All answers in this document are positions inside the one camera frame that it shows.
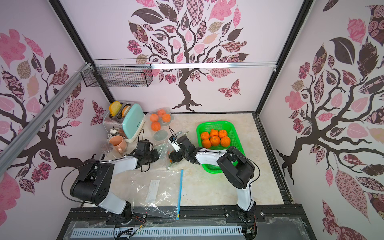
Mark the orange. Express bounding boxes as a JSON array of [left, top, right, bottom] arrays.
[[218, 130, 228, 139], [220, 136, 231, 148], [210, 136, 221, 147], [210, 129, 219, 137], [202, 139, 212, 149], [200, 132, 210, 141]]

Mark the green plastic basket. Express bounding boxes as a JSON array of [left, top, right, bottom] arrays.
[[196, 121, 245, 155]]

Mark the blue-zip clear bag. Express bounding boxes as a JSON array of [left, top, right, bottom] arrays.
[[128, 170, 184, 220]]

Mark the green-zip bag of oranges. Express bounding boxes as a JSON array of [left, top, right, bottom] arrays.
[[154, 143, 174, 170]]

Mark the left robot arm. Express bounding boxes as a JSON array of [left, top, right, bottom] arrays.
[[70, 140, 160, 215]]

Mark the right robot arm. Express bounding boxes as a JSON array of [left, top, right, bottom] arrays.
[[168, 136, 256, 213]]

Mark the pink ceramic mug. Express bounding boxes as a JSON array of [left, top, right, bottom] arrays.
[[109, 136, 128, 154]]

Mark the clear glass cup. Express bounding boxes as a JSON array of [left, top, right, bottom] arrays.
[[101, 142, 115, 158]]

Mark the mint green toaster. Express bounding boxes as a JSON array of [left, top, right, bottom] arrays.
[[103, 101, 145, 143]]

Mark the yellow toast slice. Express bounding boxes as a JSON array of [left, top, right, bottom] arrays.
[[109, 101, 122, 117]]

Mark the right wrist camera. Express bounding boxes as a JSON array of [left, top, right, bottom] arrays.
[[169, 136, 181, 152]]

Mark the black wire wall basket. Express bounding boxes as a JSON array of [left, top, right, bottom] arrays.
[[81, 57, 154, 88]]

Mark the white cable duct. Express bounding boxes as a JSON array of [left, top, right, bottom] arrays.
[[68, 226, 243, 240]]

